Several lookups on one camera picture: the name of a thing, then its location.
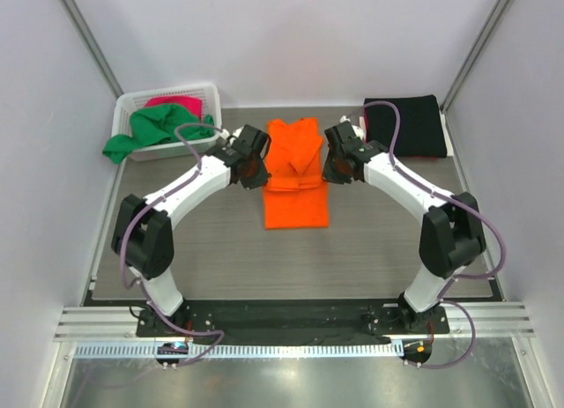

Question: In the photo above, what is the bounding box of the orange t shirt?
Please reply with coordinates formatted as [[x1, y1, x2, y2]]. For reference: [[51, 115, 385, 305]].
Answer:
[[263, 117, 330, 230]]

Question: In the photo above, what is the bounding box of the white plastic basket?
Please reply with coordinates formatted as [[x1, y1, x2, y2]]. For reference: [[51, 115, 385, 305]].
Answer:
[[111, 82, 222, 162]]

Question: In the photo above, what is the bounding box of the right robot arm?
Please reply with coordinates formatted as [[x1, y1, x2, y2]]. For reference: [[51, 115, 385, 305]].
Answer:
[[322, 120, 486, 334]]

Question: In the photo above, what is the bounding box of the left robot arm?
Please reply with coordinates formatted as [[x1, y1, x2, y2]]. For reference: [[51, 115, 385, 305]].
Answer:
[[111, 125, 271, 337]]

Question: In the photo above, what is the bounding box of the pink t shirt in basket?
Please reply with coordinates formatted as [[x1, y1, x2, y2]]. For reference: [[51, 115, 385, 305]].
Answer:
[[145, 95, 203, 119]]

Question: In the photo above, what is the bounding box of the folded black t shirt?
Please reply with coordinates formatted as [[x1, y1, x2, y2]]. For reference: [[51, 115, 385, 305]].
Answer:
[[364, 95, 448, 158]]

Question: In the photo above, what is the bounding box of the green t shirt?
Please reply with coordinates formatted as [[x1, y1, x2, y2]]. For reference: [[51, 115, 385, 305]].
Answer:
[[102, 103, 217, 164]]

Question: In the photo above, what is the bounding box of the folded white t shirt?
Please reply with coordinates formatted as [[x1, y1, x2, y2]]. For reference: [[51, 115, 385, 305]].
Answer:
[[359, 112, 454, 158]]

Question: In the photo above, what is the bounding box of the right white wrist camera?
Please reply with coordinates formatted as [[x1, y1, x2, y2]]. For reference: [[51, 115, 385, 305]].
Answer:
[[339, 115, 367, 142]]

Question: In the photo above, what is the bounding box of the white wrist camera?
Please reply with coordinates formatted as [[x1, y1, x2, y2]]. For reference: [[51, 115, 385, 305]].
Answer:
[[339, 115, 367, 142], [219, 127, 243, 145]]

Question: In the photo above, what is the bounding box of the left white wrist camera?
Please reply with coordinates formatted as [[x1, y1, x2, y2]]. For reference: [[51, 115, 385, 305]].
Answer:
[[219, 127, 243, 145]]

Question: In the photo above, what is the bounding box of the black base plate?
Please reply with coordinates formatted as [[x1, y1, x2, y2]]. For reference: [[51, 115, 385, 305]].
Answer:
[[135, 298, 450, 344]]

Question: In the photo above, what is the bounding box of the white slotted cable duct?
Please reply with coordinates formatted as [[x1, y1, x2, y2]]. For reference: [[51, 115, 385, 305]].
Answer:
[[74, 340, 404, 360]]

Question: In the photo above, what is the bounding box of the left aluminium frame post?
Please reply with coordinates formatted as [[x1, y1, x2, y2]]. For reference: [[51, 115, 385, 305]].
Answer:
[[59, 0, 123, 98]]

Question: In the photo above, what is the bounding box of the aluminium frame post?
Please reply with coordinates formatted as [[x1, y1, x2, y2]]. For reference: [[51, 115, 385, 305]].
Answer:
[[440, 0, 514, 113], [59, 0, 123, 98]]

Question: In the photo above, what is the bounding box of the aluminium front rail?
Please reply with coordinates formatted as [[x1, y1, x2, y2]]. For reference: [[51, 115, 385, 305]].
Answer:
[[55, 302, 536, 342]]

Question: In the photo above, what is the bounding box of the right aluminium frame post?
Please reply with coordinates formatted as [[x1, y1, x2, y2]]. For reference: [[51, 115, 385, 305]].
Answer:
[[440, 0, 514, 113]]

